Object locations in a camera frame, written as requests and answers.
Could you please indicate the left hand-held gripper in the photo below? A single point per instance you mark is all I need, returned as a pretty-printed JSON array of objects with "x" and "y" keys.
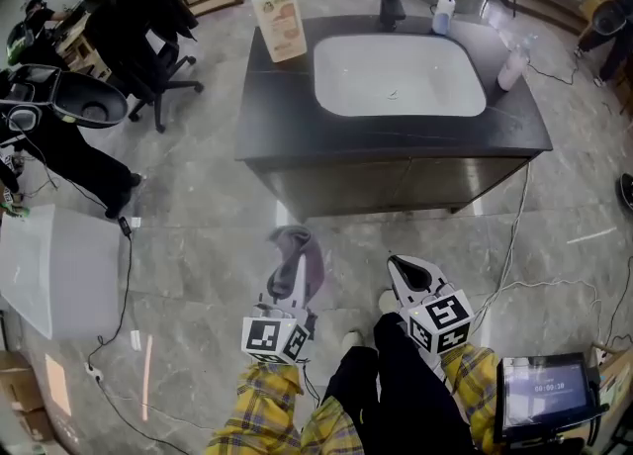
[{"x": 262, "y": 336}]

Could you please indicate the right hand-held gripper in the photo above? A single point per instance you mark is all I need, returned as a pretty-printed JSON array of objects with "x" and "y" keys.
[{"x": 442, "y": 319}]

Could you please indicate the purple grey cloth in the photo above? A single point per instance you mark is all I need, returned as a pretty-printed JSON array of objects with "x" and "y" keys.
[{"x": 297, "y": 240}]

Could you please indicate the person's right forearm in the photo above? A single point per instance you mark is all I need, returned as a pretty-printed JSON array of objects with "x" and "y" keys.
[{"x": 475, "y": 379}]

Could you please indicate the person's left forearm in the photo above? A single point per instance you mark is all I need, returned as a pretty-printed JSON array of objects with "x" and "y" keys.
[{"x": 262, "y": 408}]

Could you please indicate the dark wooden vanity cabinet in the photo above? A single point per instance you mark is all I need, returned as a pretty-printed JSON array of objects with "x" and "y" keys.
[{"x": 277, "y": 112}]

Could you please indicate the person's white shoe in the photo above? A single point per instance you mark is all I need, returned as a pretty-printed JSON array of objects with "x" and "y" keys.
[
  {"x": 352, "y": 339},
  {"x": 387, "y": 302}
]

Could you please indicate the person's legs in black trousers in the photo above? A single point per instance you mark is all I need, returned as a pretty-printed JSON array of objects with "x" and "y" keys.
[{"x": 405, "y": 393}]

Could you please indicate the black tablet screen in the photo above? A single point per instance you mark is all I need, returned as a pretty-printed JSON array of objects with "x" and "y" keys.
[{"x": 546, "y": 393}]

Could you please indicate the black power adapter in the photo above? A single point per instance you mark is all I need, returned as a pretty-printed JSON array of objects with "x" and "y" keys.
[{"x": 125, "y": 226}]

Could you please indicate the white sink basin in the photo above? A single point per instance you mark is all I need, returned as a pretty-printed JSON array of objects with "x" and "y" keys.
[{"x": 395, "y": 77}]

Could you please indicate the white power strip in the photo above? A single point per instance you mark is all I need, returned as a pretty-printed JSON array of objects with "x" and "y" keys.
[{"x": 94, "y": 373}]

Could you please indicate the light wooden table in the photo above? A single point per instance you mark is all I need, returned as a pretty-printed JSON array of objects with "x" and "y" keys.
[{"x": 618, "y": 374}]

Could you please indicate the black round basin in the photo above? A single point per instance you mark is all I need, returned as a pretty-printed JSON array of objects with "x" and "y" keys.
[{"x": 625, "y": 191}]

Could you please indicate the pink pump bottle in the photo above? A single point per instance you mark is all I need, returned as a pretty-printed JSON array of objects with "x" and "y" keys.
[{"x": 512, "y": 69}]

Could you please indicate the large cream pump bottle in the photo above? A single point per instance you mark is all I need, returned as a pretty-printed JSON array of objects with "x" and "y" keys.
[{"x": 279, "y": 18}]

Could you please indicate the blue spray bottle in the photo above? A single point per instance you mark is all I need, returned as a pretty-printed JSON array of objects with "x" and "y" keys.
[{"x": 443, "y": 15}]

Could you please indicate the cardboard box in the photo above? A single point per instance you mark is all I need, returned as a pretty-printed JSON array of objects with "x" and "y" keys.
[{"x": 22, "y": 384}]

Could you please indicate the black office chair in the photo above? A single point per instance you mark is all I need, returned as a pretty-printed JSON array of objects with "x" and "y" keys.
[{"x": 128, "y": 32}]

